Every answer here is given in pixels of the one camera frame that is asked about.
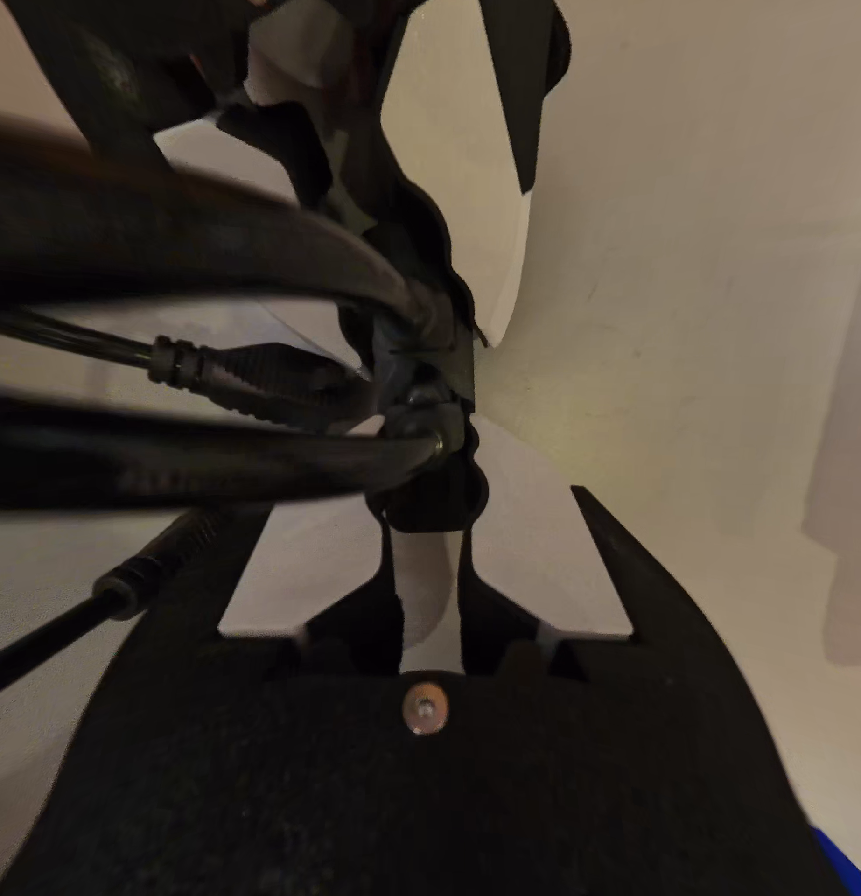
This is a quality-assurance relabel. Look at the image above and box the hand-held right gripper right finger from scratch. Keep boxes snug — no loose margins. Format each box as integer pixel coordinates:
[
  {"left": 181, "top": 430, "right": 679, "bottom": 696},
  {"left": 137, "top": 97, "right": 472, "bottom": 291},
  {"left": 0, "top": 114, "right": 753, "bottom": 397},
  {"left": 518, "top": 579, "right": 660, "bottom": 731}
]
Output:
[{"left": 434, "top": 416, "right": 633, "bottom": 676}]

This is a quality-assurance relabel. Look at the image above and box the black power strip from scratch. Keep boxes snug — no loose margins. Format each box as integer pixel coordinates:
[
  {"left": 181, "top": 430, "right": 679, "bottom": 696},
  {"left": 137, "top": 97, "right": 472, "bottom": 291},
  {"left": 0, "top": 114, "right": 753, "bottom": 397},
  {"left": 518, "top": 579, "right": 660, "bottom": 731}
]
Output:
[{"left": 367, "top": 329, "right": 476, "bottom": 421}]

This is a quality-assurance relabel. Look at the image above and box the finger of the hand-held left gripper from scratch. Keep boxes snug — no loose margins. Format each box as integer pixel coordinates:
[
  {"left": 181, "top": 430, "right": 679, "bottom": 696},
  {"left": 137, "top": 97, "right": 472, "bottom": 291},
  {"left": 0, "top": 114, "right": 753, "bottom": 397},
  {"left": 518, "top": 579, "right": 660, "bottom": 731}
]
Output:
[
  {"left": 345, "top": 0, "right": 536, "bottom": 410},
  {"left": 154, "top": 101, "right": 377, "bottom": 375}
]

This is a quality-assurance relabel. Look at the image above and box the black power cord with plug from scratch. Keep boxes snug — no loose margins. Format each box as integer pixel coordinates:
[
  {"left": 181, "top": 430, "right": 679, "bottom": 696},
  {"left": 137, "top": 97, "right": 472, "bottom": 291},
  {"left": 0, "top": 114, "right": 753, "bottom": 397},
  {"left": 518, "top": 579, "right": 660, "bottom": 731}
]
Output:
[
  {"left": 0, "top": 395, "right": 466, "bottom": 512},
  {"left": 0, "top": 112, "right": 473, "bottom": 351}
]

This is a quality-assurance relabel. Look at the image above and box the grey desk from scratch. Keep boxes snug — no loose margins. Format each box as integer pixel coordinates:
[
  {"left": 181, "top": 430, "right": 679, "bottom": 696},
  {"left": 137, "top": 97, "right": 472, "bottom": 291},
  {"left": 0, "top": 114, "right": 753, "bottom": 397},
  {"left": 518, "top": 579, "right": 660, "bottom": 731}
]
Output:
[{"left": 0, "top": 0, "right": 861, "bottom": 896}]

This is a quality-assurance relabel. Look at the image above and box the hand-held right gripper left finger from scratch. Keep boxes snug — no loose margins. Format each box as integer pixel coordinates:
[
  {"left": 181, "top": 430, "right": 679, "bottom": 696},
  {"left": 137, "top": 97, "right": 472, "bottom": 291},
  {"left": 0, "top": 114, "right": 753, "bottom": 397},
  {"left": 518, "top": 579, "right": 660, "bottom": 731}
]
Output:
[{"left": 219, "top": 498, "right": 436, "bottom": 676}]

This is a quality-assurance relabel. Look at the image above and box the blue plastic bin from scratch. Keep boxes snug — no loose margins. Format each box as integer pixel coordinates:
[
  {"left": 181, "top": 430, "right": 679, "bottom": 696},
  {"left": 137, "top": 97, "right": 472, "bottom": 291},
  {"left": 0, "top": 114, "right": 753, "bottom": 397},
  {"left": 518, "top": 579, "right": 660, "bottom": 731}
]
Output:
[{"left": 808, "top": 825, "right": 861, "bottom": 896}]

